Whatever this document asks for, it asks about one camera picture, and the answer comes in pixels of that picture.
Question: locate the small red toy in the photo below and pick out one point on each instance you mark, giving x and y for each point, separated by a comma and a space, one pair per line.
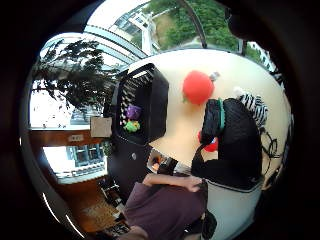
211, 146

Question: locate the large red plush fruit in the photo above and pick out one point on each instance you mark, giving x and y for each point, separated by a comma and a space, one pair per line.
197, 87

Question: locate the zebra striped plush toy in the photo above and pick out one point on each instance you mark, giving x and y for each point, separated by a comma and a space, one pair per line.
257, 107

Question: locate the small grey toy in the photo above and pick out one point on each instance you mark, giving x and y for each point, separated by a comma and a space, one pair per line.
215, 76

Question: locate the black slatted basket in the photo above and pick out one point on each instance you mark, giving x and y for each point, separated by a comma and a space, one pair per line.
156, 103

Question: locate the purple soft toy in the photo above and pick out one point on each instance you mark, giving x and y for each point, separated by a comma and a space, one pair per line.
133, 112

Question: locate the green soft toy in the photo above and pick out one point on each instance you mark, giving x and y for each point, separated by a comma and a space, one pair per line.
132, 126

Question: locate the dark curved metal pole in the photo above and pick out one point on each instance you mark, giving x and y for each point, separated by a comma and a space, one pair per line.
197, 25

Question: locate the beige paper sign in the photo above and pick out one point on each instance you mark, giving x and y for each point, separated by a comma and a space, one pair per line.
101, 126

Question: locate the dark leafy potted tree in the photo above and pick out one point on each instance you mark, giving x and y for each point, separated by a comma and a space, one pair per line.
75, 76

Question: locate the wooden ledge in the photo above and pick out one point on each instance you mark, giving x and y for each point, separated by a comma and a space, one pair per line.
63, 137

